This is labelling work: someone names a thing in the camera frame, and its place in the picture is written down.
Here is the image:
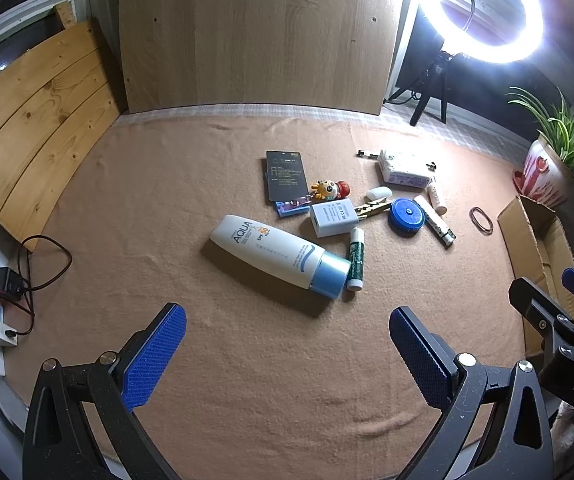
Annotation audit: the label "small white bottle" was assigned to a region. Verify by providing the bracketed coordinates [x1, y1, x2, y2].
[426, 176, 448, 215]

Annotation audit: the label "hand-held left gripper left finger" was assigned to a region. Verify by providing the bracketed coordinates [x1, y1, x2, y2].
[21, 302, 188, 480]

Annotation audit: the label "ring light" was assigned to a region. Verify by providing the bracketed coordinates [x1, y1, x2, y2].
[412, 0, 545, 65]

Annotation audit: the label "green white lip balm stick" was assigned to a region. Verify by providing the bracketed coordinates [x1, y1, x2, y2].
[346, 226, 366, 292]

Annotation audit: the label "wooden clothespin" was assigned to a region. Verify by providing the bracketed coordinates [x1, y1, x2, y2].
[353, 196, 393, 222]

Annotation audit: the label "light wooden board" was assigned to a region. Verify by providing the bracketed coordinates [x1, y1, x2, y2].
[117, 0, 408, 116]

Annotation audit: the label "black cable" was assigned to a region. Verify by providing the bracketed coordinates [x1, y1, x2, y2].
[0, 210, 73, 336]

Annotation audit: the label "white window frame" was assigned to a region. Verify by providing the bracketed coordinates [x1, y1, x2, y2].
[0, 0, 118, 91]

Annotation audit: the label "black power adapter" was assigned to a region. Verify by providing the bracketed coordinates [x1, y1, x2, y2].
[0, 267, 24, 301]

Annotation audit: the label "clear black gel pen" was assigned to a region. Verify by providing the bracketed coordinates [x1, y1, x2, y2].
[357, 150, 440, 171]

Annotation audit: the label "purple rubber bands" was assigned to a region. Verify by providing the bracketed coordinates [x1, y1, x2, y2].
[469, 206, 495, 235]

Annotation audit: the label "white blue sunscreen bottle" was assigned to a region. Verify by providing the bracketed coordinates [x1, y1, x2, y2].
[209, 214, 352, 302]

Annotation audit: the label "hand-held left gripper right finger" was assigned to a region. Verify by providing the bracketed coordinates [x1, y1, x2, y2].
[388, 305, 555, 480]

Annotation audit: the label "pine plank board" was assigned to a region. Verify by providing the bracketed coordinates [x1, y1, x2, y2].
[0, 20, 120, 253]

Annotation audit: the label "white red flower pot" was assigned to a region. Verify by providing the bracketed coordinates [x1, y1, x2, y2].
[522, 137, 574, 208]

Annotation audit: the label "black card blue holder package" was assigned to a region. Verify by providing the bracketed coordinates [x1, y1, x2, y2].
[265, 150, 313, 219]

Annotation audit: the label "blue round tape measure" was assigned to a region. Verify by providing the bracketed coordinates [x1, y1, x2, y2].
[388, 198, 425, 235]

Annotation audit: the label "cardboard box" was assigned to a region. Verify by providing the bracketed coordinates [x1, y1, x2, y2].
[497, 194, 574, 361]

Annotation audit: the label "white tube dark end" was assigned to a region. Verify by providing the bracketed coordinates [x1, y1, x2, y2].
[413, 194, 456, 249]

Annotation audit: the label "white tissue pack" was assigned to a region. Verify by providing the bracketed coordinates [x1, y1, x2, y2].
[377, 149, 434, 188]

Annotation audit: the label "cartoon figure keychain toy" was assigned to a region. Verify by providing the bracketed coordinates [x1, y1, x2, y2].
[308, 177, 354, 207]

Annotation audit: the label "white charger adapter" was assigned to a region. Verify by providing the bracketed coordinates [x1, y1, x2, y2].
[309, 199, 357, 239]

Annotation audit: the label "green spider plant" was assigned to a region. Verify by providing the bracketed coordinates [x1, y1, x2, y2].
[506, 85, 574, 211]

